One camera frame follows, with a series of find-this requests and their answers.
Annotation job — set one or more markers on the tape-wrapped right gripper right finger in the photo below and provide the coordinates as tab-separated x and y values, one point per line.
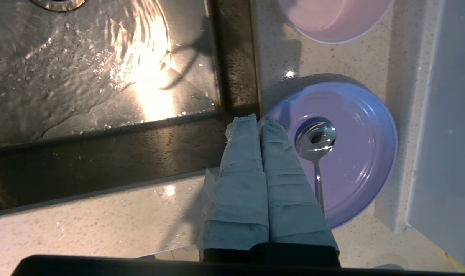
290	199

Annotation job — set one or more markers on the round metal drain strainer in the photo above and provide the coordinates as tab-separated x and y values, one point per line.
58	4

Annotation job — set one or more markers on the stainless steel sink basin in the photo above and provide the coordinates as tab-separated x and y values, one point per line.
102	76

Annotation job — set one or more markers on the shiny metal spoon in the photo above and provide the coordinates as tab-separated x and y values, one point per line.
316	140

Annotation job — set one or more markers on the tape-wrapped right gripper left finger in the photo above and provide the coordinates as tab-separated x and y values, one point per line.
240	184

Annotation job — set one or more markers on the pink bowl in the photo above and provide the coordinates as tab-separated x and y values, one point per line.
332	19

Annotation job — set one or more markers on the lavender round plate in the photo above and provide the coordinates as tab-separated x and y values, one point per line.
362	161

